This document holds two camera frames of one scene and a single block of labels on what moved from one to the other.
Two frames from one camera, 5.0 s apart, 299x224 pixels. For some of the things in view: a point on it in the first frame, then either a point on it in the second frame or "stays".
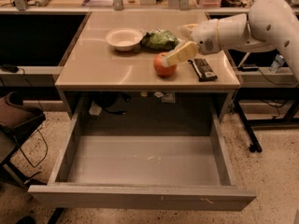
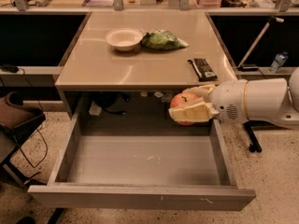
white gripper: [205, 36] → [229, 101]
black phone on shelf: [249, 67] stays
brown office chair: [18, 116] stays
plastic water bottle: [277, 63] stays
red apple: [161, 70] → [183, 100]
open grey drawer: [184, 172] stays
